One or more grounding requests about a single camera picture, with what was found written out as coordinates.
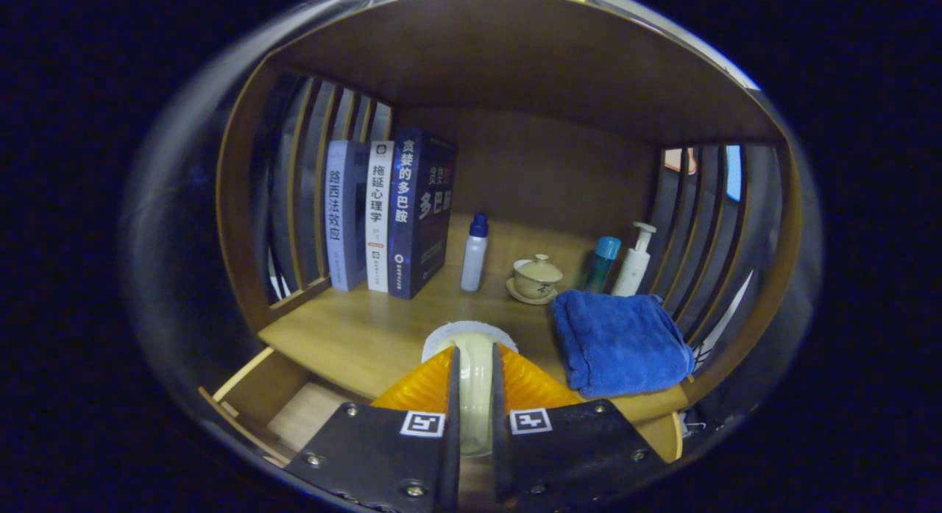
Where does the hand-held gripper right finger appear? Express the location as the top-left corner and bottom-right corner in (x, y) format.
(491, 342), (667, 508)

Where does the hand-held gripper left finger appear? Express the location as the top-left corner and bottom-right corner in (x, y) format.
(283, 345), (461, 513)

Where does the cream brush with white pad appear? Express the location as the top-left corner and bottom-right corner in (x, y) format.
(422, 320), (520, 459)

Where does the wooden drawer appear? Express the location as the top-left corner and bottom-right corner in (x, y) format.
(197, 345), (685, 471)

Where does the wooden cabinet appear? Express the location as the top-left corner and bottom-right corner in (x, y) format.
(215, 0), (804, 425)

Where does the blue folded towel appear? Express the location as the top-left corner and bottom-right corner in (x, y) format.
(552, 289), (695, 399)

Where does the beige lidded teacup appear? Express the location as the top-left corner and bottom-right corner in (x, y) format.
(506, 254), (564, 306)

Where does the teal bottle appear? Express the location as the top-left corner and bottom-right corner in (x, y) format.
(584, 236), (622, 294)

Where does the white pump bottle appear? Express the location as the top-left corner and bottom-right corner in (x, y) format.
(611, 222), (657, 298)

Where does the white stand pole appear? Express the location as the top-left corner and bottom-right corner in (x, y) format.
(692, 270), (755, 372)

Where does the white bottle blue cap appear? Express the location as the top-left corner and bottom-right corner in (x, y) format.
(460, 213), (490, 293)

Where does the white book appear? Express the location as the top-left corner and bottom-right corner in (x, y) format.
(365, 141), (396, 294)

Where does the light blue book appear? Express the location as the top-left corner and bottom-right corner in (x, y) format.
(325, 140), (371, 293)

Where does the dark blue book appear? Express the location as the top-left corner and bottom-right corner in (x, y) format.
(387, 128), (457, 300)

